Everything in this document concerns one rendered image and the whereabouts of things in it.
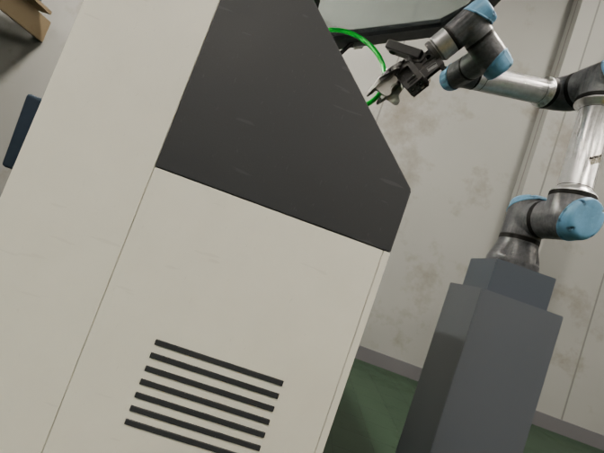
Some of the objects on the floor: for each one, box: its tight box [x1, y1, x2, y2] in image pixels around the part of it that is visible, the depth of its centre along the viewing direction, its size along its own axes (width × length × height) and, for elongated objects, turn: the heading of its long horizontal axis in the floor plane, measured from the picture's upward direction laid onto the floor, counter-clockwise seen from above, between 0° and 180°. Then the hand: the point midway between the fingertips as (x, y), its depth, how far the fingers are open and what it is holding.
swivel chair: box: [3, 94, 42, 170], centre depth 266 cm, size 64×61×110 cm
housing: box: [0, 0, 220, 453], centre depth 151 cm, size 140×28×150 cm, turn 83°
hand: (373, 95), depth 110 cm, fingers open, 7 cm apart
